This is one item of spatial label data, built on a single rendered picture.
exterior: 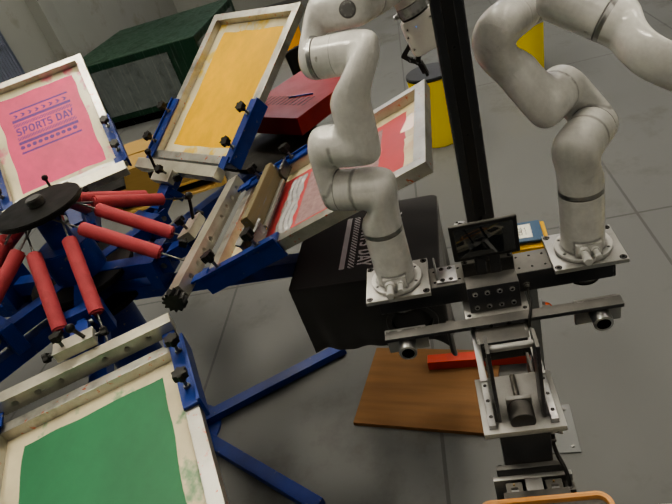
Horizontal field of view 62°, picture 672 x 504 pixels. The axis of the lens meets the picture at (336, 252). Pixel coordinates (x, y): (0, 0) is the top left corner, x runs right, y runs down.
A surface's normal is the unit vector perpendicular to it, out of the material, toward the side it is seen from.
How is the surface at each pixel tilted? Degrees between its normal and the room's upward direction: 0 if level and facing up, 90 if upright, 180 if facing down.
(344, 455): 0
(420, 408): 0
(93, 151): 32
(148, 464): 0
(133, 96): 90
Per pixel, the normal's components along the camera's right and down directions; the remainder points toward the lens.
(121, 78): -0.06, 0.58
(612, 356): -0.27, -0.79
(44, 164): -0.04, -0.44
